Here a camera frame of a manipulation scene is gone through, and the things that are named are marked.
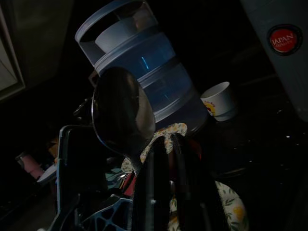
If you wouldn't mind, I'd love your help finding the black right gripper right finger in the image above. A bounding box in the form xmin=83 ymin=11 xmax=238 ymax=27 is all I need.
xmin=170 ymin=133 xmax=229 ymax=231

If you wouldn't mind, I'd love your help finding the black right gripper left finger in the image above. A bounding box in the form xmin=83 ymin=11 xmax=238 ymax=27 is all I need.
xmin=132 ymin=136 xmax=174 ymax=231

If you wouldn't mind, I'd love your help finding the pink plate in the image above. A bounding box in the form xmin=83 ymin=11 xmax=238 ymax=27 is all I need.
xmin=187 ymin=139 xmax=203 ymax=161

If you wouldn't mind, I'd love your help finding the white printed cup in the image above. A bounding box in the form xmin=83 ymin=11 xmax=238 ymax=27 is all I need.
xmin=200 ymin=81 xmax=238 ymax=122

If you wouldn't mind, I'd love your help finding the grey water filter canister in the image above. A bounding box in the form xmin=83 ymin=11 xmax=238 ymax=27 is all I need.
xmin=240 ymin=0 xmax=308 ymax=123

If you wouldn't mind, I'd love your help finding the white tiered food container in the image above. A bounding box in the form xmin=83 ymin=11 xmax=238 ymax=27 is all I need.
xmin=74 ymin=0 xmax=209 ymax=130

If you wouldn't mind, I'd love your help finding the steel spoon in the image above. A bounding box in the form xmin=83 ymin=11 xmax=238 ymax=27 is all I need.
xmin=90 ymin=66 xmax=157 ymax=178

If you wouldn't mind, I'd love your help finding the light blue plate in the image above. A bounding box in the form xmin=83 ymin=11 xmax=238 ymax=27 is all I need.
xmin=37 ymin=166 xmax=59 ymax=185

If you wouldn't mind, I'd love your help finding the floral pink bowl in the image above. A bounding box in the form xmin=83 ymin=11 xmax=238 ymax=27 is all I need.
xmin=121 ymin=122 xmax=189 ymax=174

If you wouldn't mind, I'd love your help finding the white lemon print plate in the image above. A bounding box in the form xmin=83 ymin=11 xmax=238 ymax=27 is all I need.
xmin=168 ymin=180 xmax=250 ymax=231

